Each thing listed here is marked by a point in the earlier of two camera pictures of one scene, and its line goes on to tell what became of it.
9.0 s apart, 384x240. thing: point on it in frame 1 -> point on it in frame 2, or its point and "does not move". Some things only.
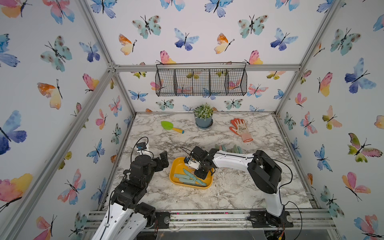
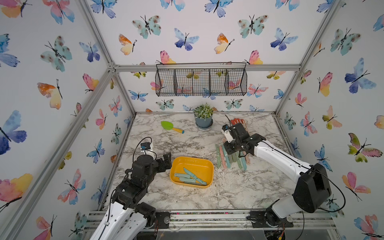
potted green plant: [203, 116] does not move
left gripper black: [159, 166] does not move
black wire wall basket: [201, 79] does not move
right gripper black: [199, 175] -> [229, 150]
